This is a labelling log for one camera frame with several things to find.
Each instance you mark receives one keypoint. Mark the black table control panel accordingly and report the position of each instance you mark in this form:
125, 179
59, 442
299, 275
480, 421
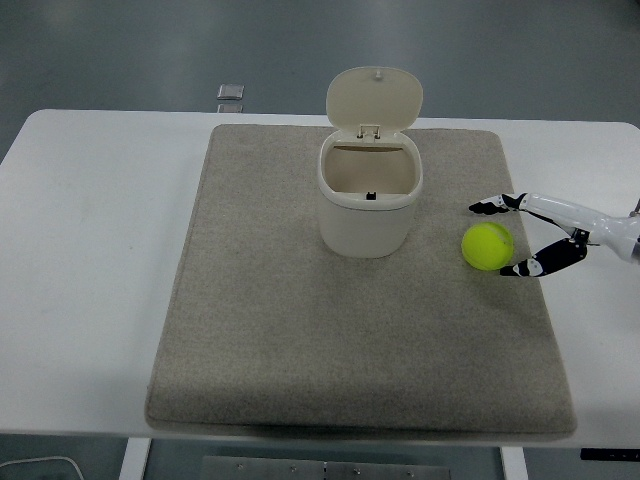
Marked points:
610, 454

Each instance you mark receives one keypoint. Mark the cream bin with flip lid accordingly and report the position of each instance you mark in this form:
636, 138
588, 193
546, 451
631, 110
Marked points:
367, 225

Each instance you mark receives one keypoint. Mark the white table leg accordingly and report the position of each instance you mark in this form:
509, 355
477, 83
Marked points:
512, 465
134, 460

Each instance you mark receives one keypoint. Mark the white rounded floor object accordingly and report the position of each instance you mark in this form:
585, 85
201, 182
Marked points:
75, 467

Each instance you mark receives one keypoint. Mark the yellow-green tennis ball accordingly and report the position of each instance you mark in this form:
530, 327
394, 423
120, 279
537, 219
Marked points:
486, 246

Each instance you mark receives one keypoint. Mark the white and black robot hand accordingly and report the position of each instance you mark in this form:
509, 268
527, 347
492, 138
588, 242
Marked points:
600, 226

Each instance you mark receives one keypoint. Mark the small clear floor plate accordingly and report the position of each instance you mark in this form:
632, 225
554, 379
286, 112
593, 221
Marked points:
231, 91
230, 107

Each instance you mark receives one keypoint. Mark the beige fabric mat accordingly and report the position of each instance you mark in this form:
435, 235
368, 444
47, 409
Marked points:
350, 340

